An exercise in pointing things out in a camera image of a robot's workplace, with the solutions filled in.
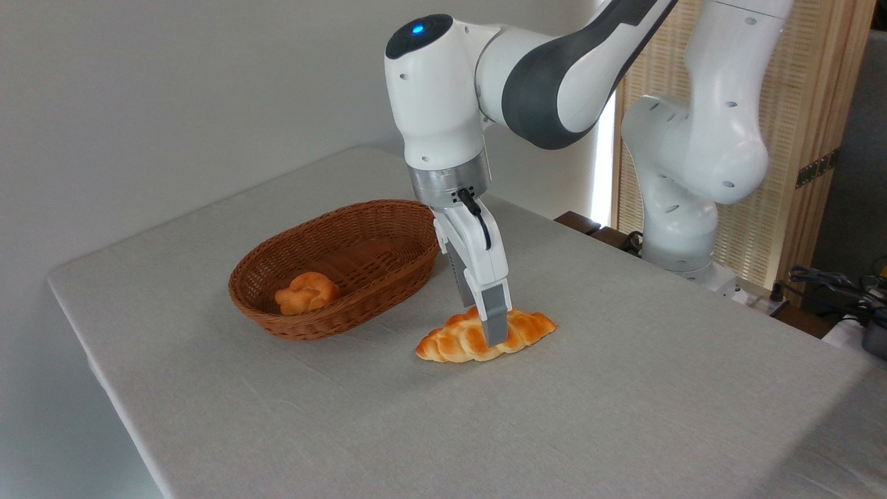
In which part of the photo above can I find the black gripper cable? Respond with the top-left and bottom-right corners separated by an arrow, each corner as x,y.
456,187 -> 493,252

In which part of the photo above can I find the white power strip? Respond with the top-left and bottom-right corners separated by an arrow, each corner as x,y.
733,286 -> 791,317

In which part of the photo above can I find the black cable bundle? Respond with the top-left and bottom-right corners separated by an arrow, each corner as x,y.
789,265 -> 887,326

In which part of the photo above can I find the long braided bread loaf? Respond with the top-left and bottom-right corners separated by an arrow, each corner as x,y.
415,304 -> 559,364

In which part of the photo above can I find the small knotted bread roll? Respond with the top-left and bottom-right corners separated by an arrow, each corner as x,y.
274,272 -> 342,316

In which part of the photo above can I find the brown oval wicker basket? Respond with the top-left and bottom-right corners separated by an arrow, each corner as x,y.
228,200 -> 441,341

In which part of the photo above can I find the grey tablecloth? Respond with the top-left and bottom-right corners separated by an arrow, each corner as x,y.
47,146 -> 887,499

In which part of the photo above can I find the dark wooden robot stand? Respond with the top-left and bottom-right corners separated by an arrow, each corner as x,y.
554,211 -> 836,340

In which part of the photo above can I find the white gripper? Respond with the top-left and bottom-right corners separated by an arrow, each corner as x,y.
432,197 -> 514,347

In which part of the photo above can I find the dark metal screen hinge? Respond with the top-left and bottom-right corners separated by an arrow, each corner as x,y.
795,148 -> 841,189

